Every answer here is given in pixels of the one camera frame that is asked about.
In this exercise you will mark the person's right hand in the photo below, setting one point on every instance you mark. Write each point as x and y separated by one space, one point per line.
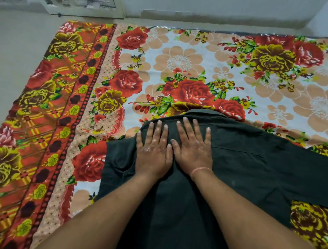
193 156

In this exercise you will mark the person's left hand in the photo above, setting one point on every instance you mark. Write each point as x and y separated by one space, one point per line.
153 159

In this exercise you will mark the person's left little finger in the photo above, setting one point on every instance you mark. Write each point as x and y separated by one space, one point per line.
139 140

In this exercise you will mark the person's right little finger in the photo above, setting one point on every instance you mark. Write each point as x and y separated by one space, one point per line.
207 137

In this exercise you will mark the person's left middle finger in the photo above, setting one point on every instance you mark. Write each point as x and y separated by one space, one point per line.
156 132

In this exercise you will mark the person's left thumb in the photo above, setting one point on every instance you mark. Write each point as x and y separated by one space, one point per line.
170 153

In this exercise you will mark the person's right middle finger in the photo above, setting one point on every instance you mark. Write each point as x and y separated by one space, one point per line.
189 129

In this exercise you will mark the person's right thumb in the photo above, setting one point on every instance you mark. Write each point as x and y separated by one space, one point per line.
176 148

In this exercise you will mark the dark green shirt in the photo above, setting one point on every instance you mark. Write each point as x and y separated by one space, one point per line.
256 164

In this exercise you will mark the person's left forearm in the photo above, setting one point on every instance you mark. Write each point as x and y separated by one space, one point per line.
102 215

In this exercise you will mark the person's right forearm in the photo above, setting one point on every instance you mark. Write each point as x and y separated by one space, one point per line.
243 215

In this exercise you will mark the pink thread wristband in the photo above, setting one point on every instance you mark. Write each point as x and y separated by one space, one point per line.
199 169

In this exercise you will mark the floral bed sheet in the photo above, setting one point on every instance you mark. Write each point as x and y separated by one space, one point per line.
179 64

